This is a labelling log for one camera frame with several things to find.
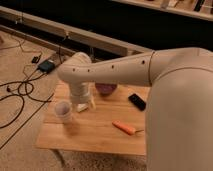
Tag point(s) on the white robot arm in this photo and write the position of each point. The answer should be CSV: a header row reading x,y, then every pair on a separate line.
x,y
179,109

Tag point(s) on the clear plastic cup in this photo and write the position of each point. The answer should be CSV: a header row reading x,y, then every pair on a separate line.
x,y
63,111

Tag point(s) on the black power adapter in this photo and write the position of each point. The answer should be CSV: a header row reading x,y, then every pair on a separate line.
x,y
46,66

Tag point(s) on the metal table leg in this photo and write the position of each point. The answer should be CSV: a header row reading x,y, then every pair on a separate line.
x,y
59,157

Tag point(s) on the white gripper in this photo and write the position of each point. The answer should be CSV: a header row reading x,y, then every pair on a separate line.
x,y
80,93

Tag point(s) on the black phone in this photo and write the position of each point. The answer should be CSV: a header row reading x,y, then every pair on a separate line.
x,y
137,101

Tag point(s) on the small black plug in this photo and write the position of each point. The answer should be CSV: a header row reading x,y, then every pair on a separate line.
x,y
35,59

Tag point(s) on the wooden table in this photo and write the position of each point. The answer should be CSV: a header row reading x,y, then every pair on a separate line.
x,y
92,130

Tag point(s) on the dark red ceramic bowl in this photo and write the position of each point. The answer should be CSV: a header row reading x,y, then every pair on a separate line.
x,y
105,89

